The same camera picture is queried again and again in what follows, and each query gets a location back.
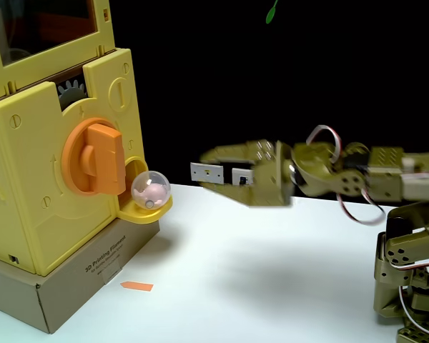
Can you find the orange round turning knob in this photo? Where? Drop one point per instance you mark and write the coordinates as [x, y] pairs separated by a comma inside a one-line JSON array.
[[103, 160]]

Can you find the yellow toy vending machine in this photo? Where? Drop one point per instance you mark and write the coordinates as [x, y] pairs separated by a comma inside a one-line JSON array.
[[25, 150]]

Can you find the clear capsule with pink toy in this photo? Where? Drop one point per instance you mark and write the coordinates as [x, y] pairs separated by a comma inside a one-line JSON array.
[[151, 191]]

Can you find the yellow dispensing tray flap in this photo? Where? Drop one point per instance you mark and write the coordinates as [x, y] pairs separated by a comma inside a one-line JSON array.
[[143, 216]]

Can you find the orange paper arrow marker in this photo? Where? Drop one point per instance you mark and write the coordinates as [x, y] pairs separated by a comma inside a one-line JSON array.
[[137, 286]]

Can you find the green leaf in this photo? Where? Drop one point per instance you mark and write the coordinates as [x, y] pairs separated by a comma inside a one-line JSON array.
[[270, 15]]

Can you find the grey plastic gear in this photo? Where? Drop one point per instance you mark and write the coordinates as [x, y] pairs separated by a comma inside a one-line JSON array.
[[69, 93]]

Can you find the brown cardboard box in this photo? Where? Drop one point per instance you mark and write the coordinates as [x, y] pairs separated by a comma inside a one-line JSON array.
[[68, 286]]

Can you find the white wall socket plate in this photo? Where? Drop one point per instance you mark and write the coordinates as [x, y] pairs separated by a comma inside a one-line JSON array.
[[237, 175]]

